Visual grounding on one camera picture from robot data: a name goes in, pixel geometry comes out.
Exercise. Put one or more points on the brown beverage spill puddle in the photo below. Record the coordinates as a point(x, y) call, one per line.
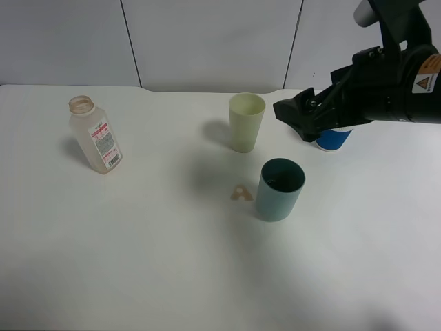
point(241, 192)

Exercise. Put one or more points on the teal plastic cup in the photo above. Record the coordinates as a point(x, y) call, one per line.
point(280, 184)

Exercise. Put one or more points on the pale green plastic cup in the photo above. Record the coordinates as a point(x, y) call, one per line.
point(246, 112)

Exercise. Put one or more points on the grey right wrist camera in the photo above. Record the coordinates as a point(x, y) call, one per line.
point(400, 20)

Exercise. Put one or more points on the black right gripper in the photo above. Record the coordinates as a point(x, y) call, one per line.
point(375, 87)

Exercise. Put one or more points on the blue sleeved paper cup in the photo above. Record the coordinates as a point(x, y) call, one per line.
point(332, 140)

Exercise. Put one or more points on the clear plastic beverage bottle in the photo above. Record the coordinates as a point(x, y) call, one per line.
point(94, 134)

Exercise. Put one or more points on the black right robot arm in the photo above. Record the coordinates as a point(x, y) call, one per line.
point(423, 103)

